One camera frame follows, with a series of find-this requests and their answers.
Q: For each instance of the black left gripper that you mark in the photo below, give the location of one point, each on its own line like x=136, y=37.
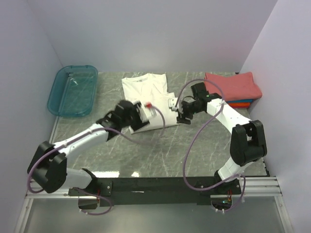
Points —
x=141, y=121

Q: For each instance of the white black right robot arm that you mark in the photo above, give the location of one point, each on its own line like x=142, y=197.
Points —
x=247, y=143

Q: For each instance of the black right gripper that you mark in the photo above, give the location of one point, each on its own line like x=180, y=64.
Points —
x=182, y=115

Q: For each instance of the white t shirt red print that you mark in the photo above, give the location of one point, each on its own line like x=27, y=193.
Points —
x=151, y=88

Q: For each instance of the aluminium rail frame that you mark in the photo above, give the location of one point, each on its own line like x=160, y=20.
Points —
x=262, y=211

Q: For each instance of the blue folded t shirt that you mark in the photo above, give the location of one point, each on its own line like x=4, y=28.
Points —
x=240, y=101

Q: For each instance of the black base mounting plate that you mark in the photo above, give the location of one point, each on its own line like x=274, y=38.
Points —
x=162, y=190

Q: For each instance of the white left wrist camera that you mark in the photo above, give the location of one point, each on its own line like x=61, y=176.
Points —
x=147, y=112

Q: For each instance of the teal plastic bin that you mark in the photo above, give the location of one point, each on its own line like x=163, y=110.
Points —
x=73, y=91

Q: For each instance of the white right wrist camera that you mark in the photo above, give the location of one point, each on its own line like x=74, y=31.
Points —
x=173, y=104

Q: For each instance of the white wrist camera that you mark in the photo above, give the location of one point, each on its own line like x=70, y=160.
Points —
x=147, y=112
x=173, y=104

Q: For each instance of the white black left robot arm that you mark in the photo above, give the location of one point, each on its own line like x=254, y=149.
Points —
x=49, y=166

